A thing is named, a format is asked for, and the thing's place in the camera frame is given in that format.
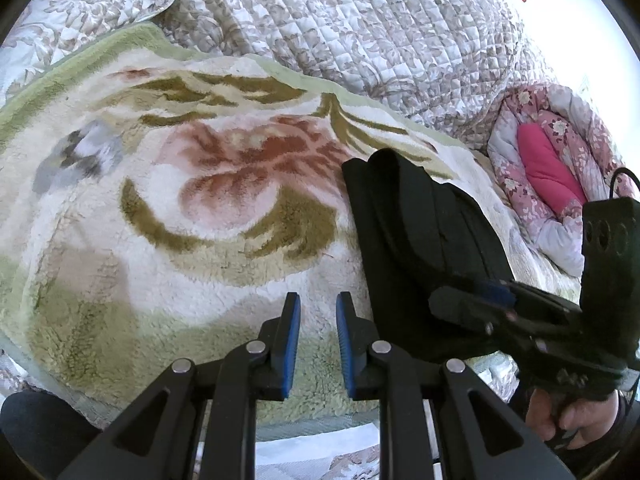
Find white floral bed sheet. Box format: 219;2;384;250
255;422;382;480

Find pink floral comforter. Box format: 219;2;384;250
487;84;631;276

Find black cable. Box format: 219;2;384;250
607;167;640;202

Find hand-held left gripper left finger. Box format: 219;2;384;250
60;291;302;480

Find black pants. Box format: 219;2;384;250
341;147;526;361

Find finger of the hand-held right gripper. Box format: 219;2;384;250
428;285;546;357
475;280;583;322

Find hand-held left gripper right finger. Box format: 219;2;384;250
335;291;576;480

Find floral fleece blanket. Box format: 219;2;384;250
0;22;586;428

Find plain pink cloth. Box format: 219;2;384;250
517;122;588;211

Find person's leg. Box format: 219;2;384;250
0;391;101;480

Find white cloth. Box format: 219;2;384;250
537;215;586;277

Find person's right hand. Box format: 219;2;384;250
525;387;621;453

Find beige quilted bedspread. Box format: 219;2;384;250
0;0;556;151

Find person's right forearm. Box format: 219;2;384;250
575;390;640;476

